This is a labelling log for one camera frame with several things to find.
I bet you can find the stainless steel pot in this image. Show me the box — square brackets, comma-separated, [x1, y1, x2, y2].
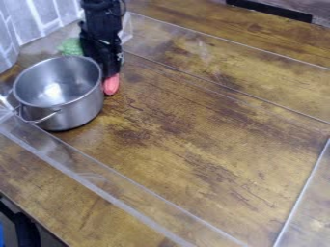
[13, 56, 104, 131]

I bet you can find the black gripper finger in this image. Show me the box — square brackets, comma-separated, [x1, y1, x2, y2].
[80, 38, 104, 68]
[101, 47, 124, 77]

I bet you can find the black table leg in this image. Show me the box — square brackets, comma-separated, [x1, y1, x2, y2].
[0, 201, 41, 247]

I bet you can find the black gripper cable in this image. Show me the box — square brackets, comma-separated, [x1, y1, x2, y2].
[108, 0, 128, 18]

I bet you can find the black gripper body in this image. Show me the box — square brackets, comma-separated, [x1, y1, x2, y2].
[79, 0, 125, 49]

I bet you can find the black bar at back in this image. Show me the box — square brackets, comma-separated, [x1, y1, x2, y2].
[226, 0, 312, 23]

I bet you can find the pink spoon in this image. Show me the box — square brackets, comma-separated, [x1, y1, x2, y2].
[103, 74, 120, 96]

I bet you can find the green bumpy toy vegetable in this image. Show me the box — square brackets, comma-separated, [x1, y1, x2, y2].
[57, 38, 83, 56]

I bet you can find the clear acrylic table barrier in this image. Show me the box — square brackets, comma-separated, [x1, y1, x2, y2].
[0, 14, 330, 247]

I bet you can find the white patterned curtain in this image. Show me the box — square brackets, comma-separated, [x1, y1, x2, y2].
[0, 0, 83, 73]

